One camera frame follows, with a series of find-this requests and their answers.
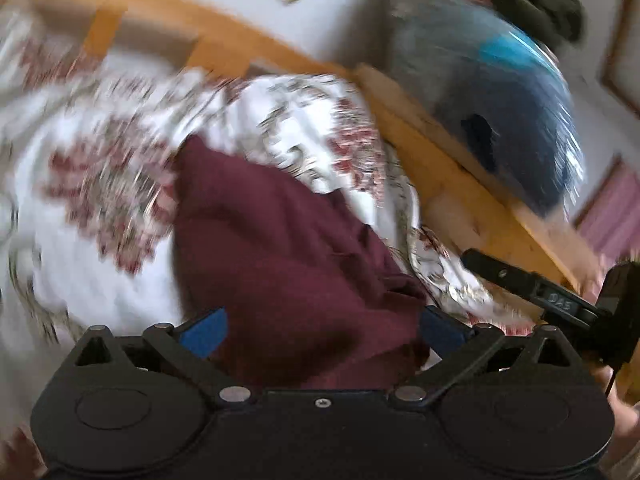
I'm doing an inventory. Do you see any maroon long-sleeve sweater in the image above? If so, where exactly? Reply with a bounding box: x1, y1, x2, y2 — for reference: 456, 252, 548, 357
171, 135, 432, 392

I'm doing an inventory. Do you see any wooden bed frame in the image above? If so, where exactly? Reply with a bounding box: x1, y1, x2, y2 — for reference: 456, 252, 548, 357
0, 0, 608, 292

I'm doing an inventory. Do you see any person's right hand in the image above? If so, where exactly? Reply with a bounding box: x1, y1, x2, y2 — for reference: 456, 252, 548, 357
597, 365, 640, 463

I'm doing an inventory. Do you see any wooden wall frame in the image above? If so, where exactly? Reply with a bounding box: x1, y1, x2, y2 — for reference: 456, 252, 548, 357
599, 0, 640, 107

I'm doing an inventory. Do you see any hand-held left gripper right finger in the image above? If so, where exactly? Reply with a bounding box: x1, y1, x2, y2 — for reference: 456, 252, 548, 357
392, 305, 581, 407

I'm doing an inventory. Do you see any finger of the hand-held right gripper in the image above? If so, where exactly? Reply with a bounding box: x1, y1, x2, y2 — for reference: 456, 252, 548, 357
460, 249, 602, 329

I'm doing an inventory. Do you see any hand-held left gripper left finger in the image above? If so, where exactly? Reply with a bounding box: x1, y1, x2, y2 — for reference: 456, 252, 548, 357
75, 307, 252, 407

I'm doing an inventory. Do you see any clear bag of blue bedding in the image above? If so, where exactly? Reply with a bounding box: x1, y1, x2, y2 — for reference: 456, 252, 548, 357
382, 0, 587, 217

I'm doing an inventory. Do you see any pink cloth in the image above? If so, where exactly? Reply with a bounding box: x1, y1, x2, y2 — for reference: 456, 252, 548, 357
574, 157, 640, 263

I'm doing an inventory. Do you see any floral satin bedsheet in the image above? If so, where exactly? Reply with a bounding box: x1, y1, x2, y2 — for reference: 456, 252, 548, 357
0, 5, 548, 480

